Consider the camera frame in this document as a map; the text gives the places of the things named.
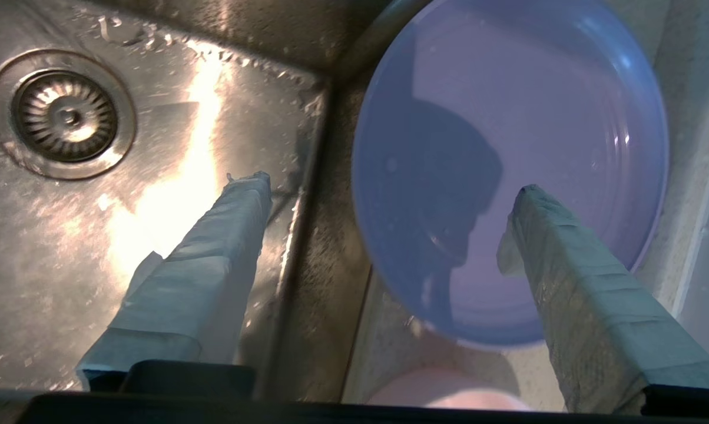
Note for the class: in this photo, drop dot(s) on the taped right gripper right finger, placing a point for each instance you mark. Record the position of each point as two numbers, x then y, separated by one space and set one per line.
596 330

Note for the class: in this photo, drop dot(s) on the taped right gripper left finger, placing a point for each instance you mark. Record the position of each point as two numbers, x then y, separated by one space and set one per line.
201 282

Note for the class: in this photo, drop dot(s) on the purple plastic plate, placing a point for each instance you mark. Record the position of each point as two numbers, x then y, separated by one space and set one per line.
566 106

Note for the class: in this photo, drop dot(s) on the stainless steel sink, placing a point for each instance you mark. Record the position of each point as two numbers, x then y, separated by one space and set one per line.
154 247

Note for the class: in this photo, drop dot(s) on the round metal drain strainer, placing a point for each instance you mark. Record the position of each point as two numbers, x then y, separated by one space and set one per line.
65 115

